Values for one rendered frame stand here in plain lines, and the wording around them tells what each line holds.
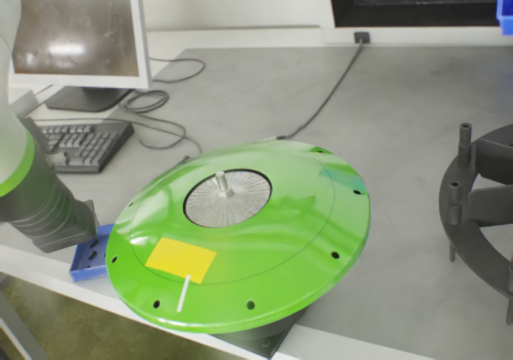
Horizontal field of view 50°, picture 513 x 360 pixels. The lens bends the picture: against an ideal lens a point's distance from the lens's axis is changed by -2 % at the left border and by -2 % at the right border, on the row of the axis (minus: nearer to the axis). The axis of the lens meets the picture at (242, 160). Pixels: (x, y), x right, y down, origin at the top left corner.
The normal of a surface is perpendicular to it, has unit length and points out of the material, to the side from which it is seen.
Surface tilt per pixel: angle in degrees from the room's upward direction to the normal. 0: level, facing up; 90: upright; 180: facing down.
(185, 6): 90
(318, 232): 21
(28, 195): 113
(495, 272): 4
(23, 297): 0
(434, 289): 0
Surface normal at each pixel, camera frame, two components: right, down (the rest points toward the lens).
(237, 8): -0.48, 0.59
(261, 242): -0.15, -0.71
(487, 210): -0.05, 0.62
